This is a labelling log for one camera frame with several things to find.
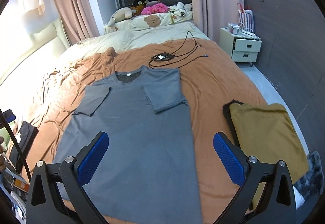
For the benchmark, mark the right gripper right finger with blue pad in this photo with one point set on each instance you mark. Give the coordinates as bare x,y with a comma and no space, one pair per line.
265,193

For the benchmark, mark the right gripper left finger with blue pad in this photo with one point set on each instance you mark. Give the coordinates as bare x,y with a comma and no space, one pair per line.
56,193

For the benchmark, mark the grey t-shirt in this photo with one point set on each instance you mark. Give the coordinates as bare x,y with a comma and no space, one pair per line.
148,173

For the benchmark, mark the person's left hand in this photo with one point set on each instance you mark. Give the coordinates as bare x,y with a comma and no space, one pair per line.
2,160

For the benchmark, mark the mustard yellow folded garment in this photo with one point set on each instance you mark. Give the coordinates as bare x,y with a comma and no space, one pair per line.
267,133

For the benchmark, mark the black bag beside bed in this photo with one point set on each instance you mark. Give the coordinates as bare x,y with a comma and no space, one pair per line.
25,138

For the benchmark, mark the dark grey fluffy rug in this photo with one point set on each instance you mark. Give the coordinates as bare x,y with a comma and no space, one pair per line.
312,182

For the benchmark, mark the orange-brown bed blanket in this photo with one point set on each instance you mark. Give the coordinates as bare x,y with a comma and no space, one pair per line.
208,84

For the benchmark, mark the white bedside drawer cabinet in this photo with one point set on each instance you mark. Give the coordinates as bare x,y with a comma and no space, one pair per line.
241,48

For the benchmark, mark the cream padded headboard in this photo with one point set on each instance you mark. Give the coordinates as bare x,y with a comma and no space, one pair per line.
33,46

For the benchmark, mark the cream bed sheet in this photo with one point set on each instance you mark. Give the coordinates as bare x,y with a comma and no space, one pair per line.
22,84

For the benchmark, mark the items on bedside cabinet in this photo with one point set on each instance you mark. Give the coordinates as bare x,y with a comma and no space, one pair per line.
237,30

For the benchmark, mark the striped paper bag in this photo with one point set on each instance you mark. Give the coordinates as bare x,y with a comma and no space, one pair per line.
245,18

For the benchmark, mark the plush toy beige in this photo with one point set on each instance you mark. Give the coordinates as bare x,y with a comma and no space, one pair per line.
120,15

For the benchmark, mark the bear print pillow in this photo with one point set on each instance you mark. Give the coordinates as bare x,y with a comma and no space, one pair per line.
149,21

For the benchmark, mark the white black patterned cloth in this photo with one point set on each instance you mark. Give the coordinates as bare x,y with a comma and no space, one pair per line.
180,9

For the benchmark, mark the pink cloth pile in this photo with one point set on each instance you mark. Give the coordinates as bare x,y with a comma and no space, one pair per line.
156,8

